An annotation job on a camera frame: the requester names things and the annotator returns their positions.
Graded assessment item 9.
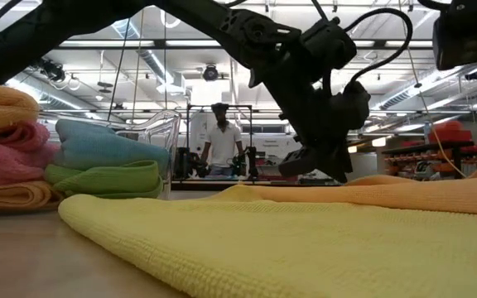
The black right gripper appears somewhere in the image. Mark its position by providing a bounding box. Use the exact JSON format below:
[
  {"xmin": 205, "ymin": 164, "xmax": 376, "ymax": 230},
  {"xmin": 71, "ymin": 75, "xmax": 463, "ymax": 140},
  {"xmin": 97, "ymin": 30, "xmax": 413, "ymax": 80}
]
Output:
[{"xmin": 418, "ymin": 0, "xmax": 477, "ymax": 112}]

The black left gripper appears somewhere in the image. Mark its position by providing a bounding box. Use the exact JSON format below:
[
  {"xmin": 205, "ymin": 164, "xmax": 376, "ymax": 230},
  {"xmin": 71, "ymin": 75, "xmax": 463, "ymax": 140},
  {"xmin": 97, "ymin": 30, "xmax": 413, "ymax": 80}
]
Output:
[{"xmin": 258, "ymin": 16, "xmax": 372, "ymax": 184}]

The orange microfiber towel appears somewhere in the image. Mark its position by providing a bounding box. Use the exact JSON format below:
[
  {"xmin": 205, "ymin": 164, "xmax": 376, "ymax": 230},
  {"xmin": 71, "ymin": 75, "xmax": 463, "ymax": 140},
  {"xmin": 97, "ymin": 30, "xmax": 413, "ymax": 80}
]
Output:
[
  {"xmin": 0, "ymin": 81, "xmax": 41, "ymax": 137},
  {"xmin": 0, "ymin": 180, "xmax": 64, "ymax": 215},
  {"xmin": 209, "ymin": 149, "xmax": 477, "ymax": 217}
]

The yellow microfiber towel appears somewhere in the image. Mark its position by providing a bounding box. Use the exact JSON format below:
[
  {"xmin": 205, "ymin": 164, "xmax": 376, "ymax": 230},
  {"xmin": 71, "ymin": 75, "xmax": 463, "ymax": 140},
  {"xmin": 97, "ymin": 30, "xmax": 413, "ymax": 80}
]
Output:
[{"xmin": 58, "ymin": 194, "xmax": 477, "ymax": 298}]

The blue microfiber towel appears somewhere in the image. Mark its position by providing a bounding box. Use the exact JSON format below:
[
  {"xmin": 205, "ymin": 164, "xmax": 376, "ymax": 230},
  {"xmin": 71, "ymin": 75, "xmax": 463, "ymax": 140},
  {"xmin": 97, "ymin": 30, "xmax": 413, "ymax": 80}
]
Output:
[{"xmin": 54, "ymin": 118, "xmax": 171, "ymax": 171}]

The green microfiber towel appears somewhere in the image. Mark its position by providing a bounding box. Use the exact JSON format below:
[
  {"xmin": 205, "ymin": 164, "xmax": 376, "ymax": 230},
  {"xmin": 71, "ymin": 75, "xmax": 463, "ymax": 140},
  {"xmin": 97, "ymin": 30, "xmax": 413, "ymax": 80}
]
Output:
[{"xmin": 43, "ymin": 160, "xmax": 165, "ymax": 200}]

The red storage bin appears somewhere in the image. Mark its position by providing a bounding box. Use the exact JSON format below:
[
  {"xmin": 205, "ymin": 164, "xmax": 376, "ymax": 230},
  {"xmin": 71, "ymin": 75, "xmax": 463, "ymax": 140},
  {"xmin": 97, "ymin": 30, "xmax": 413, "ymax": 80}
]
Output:
[{"xmin": 427, "ymin": 119, "xmax": 474, "ymax": 144}]

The black storage shelf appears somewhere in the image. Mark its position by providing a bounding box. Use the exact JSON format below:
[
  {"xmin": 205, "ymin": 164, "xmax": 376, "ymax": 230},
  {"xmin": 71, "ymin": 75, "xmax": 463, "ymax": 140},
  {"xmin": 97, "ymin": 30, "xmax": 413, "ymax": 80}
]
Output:
[{"xmin": 381, "ymin": 119, "xmax": 477, "ymax": 180}]

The person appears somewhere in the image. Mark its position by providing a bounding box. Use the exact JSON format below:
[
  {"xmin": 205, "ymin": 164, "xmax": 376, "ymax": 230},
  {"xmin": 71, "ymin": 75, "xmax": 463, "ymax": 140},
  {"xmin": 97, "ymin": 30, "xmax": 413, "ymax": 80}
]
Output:
[{"xmin": 200, "ymin": 102, "xmax": 246, "ymax": 178}]

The black overhead light bar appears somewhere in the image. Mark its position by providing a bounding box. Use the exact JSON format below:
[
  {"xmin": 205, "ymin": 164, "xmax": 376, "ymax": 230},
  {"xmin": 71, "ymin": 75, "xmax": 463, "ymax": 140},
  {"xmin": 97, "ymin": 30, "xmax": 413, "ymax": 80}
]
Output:
[{"xmin": 0, "ymin": 38, "xmax": 434, "ymax": 50}]

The clear plastic bin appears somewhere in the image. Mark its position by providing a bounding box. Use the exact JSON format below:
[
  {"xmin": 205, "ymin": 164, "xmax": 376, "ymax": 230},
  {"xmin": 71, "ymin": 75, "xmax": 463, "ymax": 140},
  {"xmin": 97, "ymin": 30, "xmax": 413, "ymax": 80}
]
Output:
[{"xmin": 0, "ymin": 109, "xmax": 181, "ymax": 214}]

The hanging yellow cable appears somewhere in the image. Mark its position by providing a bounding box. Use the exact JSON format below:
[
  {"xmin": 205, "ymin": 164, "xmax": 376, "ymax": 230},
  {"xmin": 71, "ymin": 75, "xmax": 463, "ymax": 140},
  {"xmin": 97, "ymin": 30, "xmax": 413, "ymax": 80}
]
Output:
[{"xmin": 406, "ymin": 45, "xmax": 470, "ymax": 179}]

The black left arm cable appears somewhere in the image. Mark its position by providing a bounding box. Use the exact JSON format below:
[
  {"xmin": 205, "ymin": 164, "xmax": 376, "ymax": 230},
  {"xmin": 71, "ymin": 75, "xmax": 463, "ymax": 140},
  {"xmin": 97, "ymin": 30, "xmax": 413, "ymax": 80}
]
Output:
[{"xmin": 344, "ymin": 7, "xmax": 413, "ymax": 90}]

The silver air duct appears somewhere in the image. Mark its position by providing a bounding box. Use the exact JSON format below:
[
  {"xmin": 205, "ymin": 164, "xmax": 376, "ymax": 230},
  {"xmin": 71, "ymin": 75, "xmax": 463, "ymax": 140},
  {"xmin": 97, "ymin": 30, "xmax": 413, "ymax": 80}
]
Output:
[
  {"xmin": 112, "ymin": 18, "xmax": 181, "ymax": 84},
  {"xmin": 6, "ymin": 74, "xmax": 94, "ymax": 111}
]

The white hanging ring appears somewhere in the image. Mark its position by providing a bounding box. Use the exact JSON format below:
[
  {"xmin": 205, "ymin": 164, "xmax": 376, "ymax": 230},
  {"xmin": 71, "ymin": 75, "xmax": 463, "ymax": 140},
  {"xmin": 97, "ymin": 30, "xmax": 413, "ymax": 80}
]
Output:
[{"xmin": 159, "ymin": 10, "xmax": 182, "ymax": 30}]

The hanging black cable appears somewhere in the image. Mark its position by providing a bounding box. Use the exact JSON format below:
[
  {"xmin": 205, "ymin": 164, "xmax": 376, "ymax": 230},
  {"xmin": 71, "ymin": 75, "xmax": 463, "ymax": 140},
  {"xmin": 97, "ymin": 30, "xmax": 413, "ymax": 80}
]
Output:
[{"xmin": 108, "ymin": 20, "xmax": 131, "ymax": 112}]

